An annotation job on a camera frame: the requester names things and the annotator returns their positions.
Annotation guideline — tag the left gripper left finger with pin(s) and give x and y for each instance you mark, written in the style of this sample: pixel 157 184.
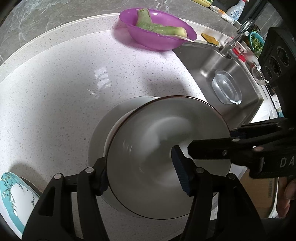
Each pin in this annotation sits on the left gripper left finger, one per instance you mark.
pixel 102 181

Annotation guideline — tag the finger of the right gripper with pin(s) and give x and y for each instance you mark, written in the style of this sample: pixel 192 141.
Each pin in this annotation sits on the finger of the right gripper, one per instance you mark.
pixel 238 151
pixel 261 128

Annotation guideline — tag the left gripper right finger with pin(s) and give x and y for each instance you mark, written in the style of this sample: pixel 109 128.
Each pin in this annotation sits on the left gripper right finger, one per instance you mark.
pixel 185 169

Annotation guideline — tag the large white bowl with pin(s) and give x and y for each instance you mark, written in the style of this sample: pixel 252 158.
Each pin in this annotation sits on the large white bowl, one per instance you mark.
pixel 108 125

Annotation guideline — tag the red rimmed ceramic bowl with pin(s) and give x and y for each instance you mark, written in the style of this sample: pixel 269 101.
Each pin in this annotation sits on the red rimmed ceramic bowl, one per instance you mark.
pixel 142 179

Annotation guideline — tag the teal floral plate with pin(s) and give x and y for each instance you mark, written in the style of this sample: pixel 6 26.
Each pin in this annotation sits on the teal floral plate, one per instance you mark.
pixel 18 199

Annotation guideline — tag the person right hand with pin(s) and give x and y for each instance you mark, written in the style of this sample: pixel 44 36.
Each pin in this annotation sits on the person right hand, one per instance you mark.
pixel 286 193

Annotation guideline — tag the metal ladle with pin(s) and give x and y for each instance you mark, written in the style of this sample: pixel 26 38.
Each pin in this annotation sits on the metal ladle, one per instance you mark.
pixel 258 75

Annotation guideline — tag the small teal vegetable bowl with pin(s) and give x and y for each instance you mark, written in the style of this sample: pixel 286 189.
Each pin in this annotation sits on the small teal vegetable bowl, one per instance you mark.
pixel 256 43

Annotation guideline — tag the chrome faucet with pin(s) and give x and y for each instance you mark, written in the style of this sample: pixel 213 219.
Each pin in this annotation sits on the chrome faucet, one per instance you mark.
pixel 225 51

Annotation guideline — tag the stainless steel sink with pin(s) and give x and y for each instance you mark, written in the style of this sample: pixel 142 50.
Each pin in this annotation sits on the stainless steel sink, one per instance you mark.
pixel 202 61

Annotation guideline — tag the glass bowl in sink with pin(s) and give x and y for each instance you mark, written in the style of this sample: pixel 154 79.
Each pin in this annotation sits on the glass bowl in sink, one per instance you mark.
pixel 225 88

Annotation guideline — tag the white spray bottle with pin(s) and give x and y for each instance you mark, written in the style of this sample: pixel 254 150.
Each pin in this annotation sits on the white spray bottle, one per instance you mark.
pixel 235 11

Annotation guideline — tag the yellow sponge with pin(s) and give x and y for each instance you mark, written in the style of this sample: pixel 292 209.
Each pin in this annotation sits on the yellow sponge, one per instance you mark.
pixel 210 39

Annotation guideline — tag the purple plastic bowl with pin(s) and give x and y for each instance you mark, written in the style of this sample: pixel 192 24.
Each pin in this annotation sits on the purple plastic bowl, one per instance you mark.
pixel 153 40

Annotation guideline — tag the green peeled vegetable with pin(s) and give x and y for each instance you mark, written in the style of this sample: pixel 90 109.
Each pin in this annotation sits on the green peeled vegetable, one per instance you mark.
pixel 144 21

